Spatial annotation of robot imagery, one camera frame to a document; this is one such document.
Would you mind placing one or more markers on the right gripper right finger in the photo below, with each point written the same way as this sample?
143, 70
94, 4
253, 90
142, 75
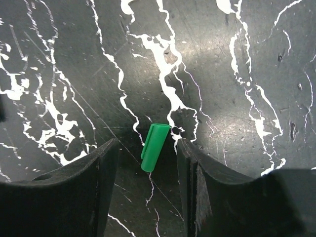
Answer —
220, 202

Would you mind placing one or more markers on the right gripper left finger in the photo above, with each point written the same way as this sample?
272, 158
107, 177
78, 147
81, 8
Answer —
71, 201

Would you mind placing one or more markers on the green pen cap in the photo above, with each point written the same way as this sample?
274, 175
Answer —
155, 140

